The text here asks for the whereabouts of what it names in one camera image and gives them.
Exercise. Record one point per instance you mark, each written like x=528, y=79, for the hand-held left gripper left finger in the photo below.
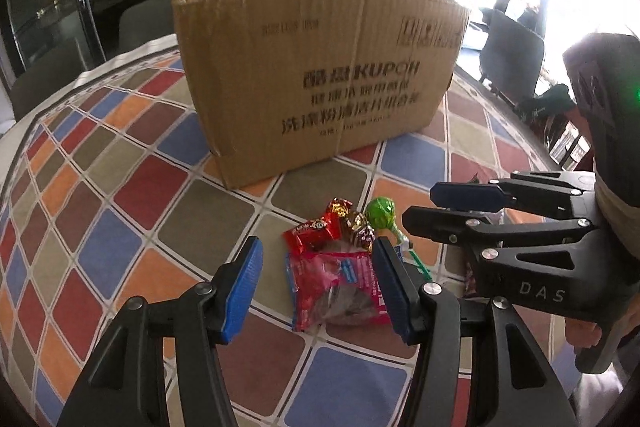
x=245, y=292

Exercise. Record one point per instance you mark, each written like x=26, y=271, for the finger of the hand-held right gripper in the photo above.
x=440, y=224
x=470, y=196

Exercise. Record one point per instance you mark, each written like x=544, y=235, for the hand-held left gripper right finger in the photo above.
x=392, y=292

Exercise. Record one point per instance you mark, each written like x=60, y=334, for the green lollipop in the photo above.
x=380, y=212

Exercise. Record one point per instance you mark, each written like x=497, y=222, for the red snack packet blue label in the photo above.
x=330, y=277

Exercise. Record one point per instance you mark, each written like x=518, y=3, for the brown gold candy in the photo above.
x=360, y=229

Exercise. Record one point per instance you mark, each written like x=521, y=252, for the small red candy packet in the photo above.
x=312, y=232

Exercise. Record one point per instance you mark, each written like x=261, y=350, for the red gold candy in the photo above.
x=340, y=208

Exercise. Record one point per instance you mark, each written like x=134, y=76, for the brown cardboard box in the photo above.
x=300, y=57

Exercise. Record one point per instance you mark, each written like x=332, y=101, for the person's right hand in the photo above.
x=582, y=334

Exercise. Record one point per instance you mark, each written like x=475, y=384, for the brown wooden chair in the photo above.
x=565, y=142

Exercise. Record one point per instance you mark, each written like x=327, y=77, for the dark green garment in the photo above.
x=545, y=102

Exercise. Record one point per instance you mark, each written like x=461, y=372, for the colourful checked tablecloth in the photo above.
x=150, y=187

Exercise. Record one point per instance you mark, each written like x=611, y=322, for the dark grey chair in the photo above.
x=510, y=52

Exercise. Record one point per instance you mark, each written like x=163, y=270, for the grey dining chair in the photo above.
x=45, y=77
x=145, y=17

